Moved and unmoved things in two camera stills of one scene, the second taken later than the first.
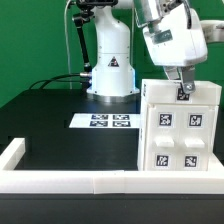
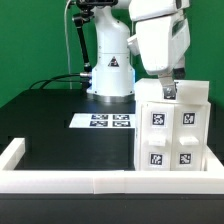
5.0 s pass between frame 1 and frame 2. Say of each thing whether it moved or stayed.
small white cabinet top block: moved
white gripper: moved
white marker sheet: stayed
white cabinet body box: moved
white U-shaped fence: stayed
